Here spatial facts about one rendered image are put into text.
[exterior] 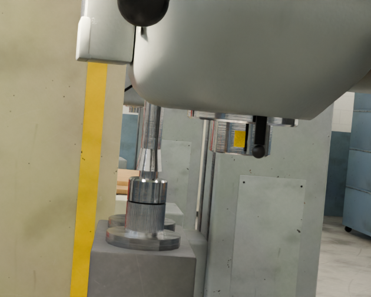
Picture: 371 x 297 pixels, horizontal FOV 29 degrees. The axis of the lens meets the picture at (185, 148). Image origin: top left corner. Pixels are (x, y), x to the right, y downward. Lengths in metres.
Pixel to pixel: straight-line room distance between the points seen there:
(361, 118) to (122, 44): 8.27
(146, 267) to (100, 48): 0.36
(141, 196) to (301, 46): 0.41
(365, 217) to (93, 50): 8.02
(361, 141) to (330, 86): 8.19
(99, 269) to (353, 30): 0.44
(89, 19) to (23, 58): 1.74
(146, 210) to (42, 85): 1.45
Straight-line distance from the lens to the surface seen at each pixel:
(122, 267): 0.82
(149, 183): 0.84
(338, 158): 10.39
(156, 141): 0.85
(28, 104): 2.26
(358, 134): 8.78
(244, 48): 0.47
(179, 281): 0.82
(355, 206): 8.73
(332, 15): 0.48
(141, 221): 0.85
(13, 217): 2.29
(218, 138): 0.54
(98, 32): 0.52
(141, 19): 0.41
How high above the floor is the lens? 1.31
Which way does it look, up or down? 3 degrees down
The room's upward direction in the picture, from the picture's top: 5 degrees clockwise
